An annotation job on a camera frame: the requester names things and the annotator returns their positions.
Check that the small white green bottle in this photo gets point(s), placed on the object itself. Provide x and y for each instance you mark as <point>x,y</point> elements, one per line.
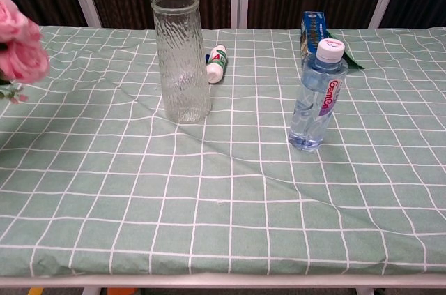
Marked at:
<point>216,63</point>

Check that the green foil packet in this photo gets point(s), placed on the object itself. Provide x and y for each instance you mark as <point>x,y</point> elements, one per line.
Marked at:
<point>352,59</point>

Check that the blue cardboard box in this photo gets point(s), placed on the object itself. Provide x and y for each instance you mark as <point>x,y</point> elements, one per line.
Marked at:
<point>310,35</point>

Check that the pink artificial flower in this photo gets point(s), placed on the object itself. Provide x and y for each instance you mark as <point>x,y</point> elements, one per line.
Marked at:
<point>21,54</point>

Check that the green white checked tablecloth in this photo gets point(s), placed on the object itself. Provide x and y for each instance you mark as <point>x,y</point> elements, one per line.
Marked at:
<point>223,187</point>

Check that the clear plastic water bottle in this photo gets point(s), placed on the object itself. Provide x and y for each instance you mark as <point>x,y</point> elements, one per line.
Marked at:
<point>315,99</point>

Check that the clear ribbed glass vase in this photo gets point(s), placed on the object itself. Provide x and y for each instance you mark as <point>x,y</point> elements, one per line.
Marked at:
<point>181,65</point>

